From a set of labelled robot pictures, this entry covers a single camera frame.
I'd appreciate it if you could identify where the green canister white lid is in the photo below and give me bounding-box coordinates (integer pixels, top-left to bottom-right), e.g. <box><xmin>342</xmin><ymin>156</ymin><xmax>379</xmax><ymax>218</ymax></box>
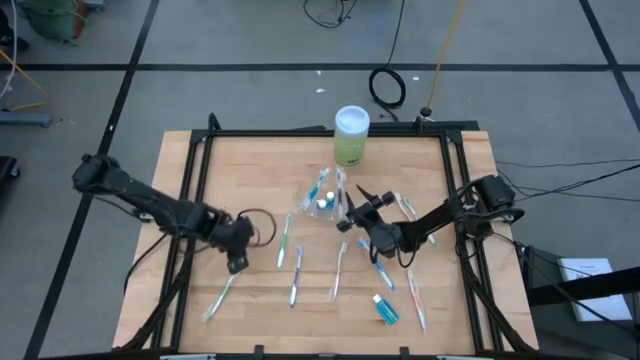
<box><xmin>333</xmin><ymin>104</ymin><xmax>372</xmax><ymax>168</ymax></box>

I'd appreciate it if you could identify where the long yellow cable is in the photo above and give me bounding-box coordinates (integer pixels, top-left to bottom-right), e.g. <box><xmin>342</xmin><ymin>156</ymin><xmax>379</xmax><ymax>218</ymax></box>
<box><xmin>424</xmin><ymin>0</ymin><xmax>467</xmax><ymax>119</ymax></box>

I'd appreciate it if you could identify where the green toothbrush clear wrapper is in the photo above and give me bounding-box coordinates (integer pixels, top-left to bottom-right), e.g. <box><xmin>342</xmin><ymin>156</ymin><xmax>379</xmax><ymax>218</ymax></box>
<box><xmin>276</xmin><ymin>213</ymin><xmax>295</xmax><ymax>271</ymax></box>
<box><xmin>403</xmin><ymin>196</ymin><xmax>438</xmax><ymax>247</ymax></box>
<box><xmin>201</xmin><ymin>271</ymin><xmax>241</xmax><ymax>323</ymax></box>

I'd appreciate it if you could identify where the black metal bar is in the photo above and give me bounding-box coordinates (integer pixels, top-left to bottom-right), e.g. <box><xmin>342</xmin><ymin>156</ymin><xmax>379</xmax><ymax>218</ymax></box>
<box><xmin>524</xmin><ymin>266</ymin><xmax>640</xmax><ymax>308</ymax></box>

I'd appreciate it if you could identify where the white cable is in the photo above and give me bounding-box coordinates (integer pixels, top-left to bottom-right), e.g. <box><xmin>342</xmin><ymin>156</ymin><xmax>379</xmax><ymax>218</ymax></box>
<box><xmin>0</xmin><ymin>0</ymin><xmax>19</xmax><ymax>100</ymax></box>

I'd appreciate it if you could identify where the green bag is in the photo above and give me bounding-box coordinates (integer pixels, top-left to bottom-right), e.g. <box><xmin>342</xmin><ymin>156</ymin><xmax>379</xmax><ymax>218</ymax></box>
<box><xmin>17</xmin><ymin>0</ymin><xmax>94</xmax><ymax>49</ymax></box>

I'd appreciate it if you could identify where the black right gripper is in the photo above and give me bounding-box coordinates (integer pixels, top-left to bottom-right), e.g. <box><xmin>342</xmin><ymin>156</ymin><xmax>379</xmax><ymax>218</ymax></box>
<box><xmin>335</xmin><ymin>183</ymin><xmax>404</xmax><ymax>259</ymax></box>

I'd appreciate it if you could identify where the clear acrylic organizer box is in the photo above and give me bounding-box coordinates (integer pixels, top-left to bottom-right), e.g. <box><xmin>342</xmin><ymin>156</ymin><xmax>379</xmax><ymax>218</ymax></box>
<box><xmin>298</xmin><ymin>187</ymin><xmax>349</xmax><ymax>222</ymax></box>

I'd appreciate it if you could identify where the thin black floor cable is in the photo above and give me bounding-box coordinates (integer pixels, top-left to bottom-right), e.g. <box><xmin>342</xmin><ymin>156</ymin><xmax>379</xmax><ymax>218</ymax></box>
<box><xmin>494</xmin><ymin>158</ymin><xmax>640</xmax><ymax>169</ymax></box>

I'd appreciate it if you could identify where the white paper booklet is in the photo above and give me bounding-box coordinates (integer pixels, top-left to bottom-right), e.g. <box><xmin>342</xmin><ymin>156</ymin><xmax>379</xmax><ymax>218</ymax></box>
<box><xmin>556</xmin><ymin>256</ymin><xmax>634</xmax><ymax>323</ymax></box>

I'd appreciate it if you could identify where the black metal table frame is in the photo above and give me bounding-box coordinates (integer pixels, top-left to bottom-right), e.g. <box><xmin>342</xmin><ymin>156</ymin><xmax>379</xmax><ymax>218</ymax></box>
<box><xmin>119</xmin><ymin>112</ymin><xmax>539</xmax><ymax>360</ymax></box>

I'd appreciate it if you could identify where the black chair base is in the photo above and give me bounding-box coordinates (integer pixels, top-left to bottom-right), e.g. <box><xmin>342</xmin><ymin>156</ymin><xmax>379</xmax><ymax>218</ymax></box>
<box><xmin>0</xmin><ymin>155</ymin><xmax>21</xmax><ymax>201</ymax></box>

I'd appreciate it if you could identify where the grey flat base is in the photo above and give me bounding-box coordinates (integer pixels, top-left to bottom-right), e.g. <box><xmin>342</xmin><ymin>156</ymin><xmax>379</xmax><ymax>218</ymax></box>
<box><xmin>0</xmin><ymin>110</ymin><xmax>53</xmax><ymax>129</ymax></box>

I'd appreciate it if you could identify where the thin yellow floor cable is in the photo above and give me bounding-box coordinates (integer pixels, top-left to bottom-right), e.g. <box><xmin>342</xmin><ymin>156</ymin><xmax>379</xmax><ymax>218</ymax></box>
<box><xmin>0</xmin><ymin>48</ymin><xmax>51</xmax><ymax>112</ymax></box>

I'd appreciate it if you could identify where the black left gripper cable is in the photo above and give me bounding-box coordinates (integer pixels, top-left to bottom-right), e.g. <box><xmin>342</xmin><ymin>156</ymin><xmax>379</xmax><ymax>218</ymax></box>
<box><xmin>236</xmin><ymin>207</ymin><xmax>278</xmax><ymax>250</ymax></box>

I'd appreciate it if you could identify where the blue toothbrush clear wrapper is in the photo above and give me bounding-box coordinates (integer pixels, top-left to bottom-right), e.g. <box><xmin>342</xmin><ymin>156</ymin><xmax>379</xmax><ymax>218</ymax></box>
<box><xmin>356</xmin><ymin>237</ymin><xmax>397</xmax><ymax>292</ymax></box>

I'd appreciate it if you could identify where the thin black looped cable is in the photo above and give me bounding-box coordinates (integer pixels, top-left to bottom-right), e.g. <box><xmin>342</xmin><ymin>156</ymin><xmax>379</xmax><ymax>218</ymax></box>
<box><xmin>302</xmin><ymin>0</ymin><xmax>359</xmax><ymax>30</ymax></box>

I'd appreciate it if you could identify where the black coiled floor cable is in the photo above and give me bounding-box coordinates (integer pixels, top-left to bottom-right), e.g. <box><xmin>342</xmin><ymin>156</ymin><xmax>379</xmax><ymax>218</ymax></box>
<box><xmin>367</xmin><ymin>0</ymin><xmax>408</xmax><ymax>123</ymax></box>

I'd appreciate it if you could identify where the dark grey cabinet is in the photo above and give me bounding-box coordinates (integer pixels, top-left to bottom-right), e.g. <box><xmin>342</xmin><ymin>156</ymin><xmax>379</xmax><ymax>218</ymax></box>
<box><xmin>519</xmin><ymin>244</ymin><xmax>640</xmax><ymax>360</ymax></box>

